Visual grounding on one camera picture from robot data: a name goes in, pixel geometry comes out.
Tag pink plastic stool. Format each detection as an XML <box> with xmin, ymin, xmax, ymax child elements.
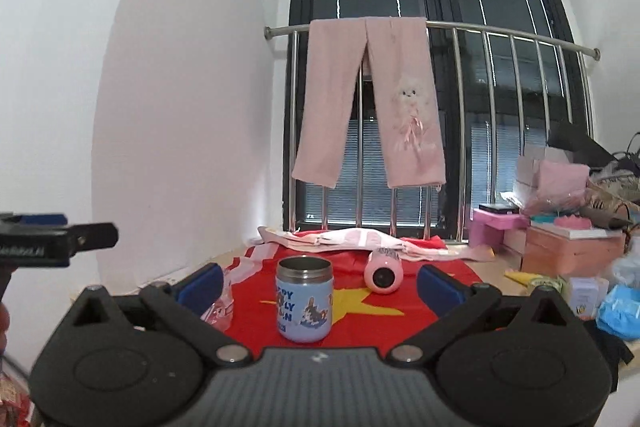
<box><xmin>471</xmin><ymin>208</ymin><xmax>531</xmax><ymax>249</ymax></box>

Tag red snack packet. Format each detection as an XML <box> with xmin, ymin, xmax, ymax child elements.
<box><xmin>0</xmin><ymin>356</ymin><xmax>37</xmax><ymax>427</ymax></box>

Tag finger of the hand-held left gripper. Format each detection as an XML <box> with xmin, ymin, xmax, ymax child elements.
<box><xmin>67</xmin><ymin>222</ymin><xmax>120</xmax><ymax>254</ymax></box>

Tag teal book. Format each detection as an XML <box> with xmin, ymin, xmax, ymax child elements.
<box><xmin>529</xmin><ymin>214</ymin><xmax>623</xmax><ymax>239</ymax></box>

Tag clear plastic bag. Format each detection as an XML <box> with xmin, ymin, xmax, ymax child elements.
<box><xmin>609</xmin><ymin>251</ymin><xmax>640</xmax><ymax>289</ymax></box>

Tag pink round camera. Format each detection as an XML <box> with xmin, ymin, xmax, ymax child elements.
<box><xmin>363</xmin><ymin>247</ymin><xmax>404</xmax><ymax>294</ymax></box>

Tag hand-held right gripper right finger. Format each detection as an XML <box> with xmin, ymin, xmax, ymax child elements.
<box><xmin>390</xmin><ymin>265</ymin><xmax>577</xmax><ymax>366</ymax></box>

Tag blue cartoon steel cup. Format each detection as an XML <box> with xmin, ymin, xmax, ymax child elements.
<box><xmin>275</xmin><ymin>257</ymin><xmax>335</xmax><ymax>344</ymax></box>

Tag pink wrapped bundle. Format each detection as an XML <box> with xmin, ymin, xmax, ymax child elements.
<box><xmin>520</xmin><ymin>159</ymin><xmax>592</xmax><ymax>214</ymax></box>

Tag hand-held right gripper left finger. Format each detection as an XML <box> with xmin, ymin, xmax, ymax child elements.
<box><xmin>63</xmin><ymin>263</ymin><xmax>252</xmax><ymax>367</ymax></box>

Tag patterned bag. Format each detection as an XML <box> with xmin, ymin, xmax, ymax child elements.
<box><xmin>580</xmin><ymin>164</ymin><xmax>640</xmax><ymax>230</ymax></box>

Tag black cloth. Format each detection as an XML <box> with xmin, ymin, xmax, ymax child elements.
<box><xmin>584</xmin><ymin>319</ymin><xmax>637</xmax><ymax>394</ymax></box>

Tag pink pants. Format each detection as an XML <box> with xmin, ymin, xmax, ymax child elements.
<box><xmin>292</xmin><ymin>16</ymin><xmax>447</xmax><ymax>190</ymax></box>

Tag white pink striped cloth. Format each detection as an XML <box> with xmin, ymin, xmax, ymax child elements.
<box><xmin>257</xmin><ymin>226</ymin><xmax>449</xmax><ymax>264</ymax></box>

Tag small white box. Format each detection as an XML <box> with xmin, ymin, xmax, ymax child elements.
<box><xmin>567</xmin><ymin>276</ymin><xmax>611</xmax><ymax>321</ymax></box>

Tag red cloth with yellow star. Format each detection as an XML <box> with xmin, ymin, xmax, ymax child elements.
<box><xmin>219</xmin><ymin>231</ymin><xmax>484</xmax><ymax>358</ymax></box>

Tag black flat panel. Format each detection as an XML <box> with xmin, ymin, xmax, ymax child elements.
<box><xmin>546</xmin><ymin>119</ymin><xmax>617</xmax><ymax>168</ymax></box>

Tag blue plastic packet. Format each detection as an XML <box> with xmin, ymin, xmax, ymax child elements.
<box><xmin>597</xmin><ymin>284</ymin><xmax>640</xmax><ymax>341</ymax></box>

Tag clear plastic bottle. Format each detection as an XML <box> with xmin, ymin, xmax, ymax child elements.
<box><xmin>202</xmin><ymin>269</ymin><xmax>235</xmax><ymax>333</ymax></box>

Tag white cardboard box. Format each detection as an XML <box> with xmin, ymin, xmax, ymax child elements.
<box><xmin>514</xmin><ymin>143</ymin><xmax>577</xmax><ymax>204</ymax></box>

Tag steel railing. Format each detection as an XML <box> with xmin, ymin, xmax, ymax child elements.
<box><xmin>263</xmin><ymin>19</ymin><xmax>601</xmax><ymax>244</ymax></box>

